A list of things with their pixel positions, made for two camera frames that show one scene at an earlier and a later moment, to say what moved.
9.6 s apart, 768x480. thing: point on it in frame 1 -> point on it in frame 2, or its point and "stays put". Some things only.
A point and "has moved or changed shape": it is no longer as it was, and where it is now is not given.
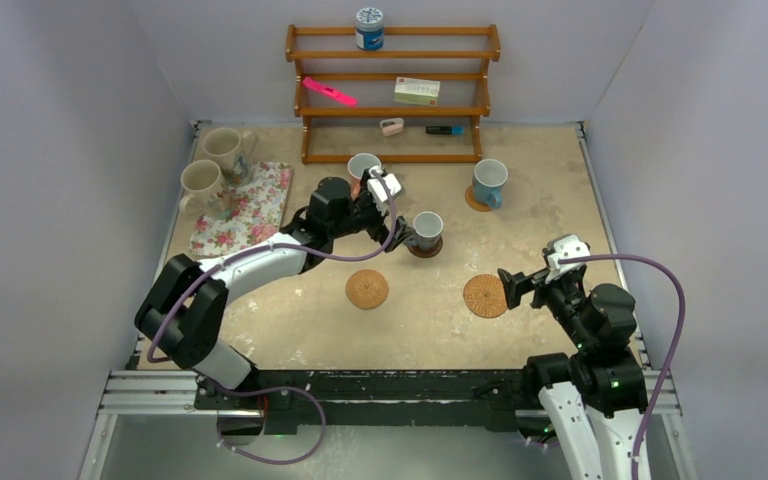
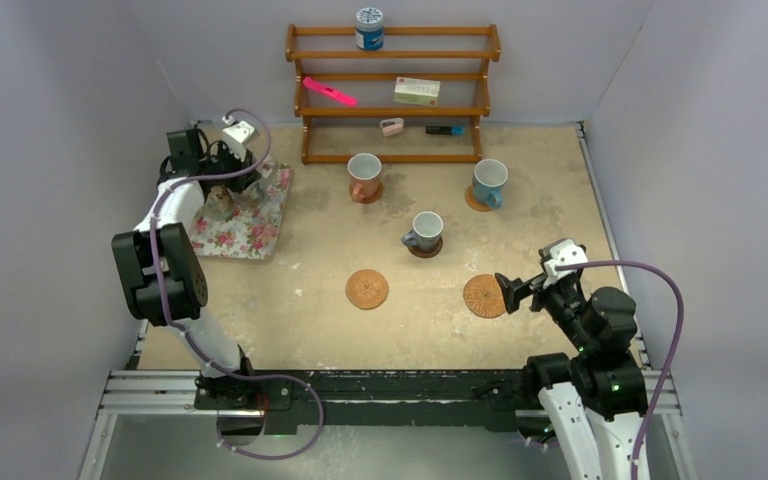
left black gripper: [378, 232] -> [222, 150]
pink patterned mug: [356, 165] stays put
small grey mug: [427, 227] stays put
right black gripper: [519, 283] stays put
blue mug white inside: [489, 177] stays put
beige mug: [226, 146] has moved or changed shape
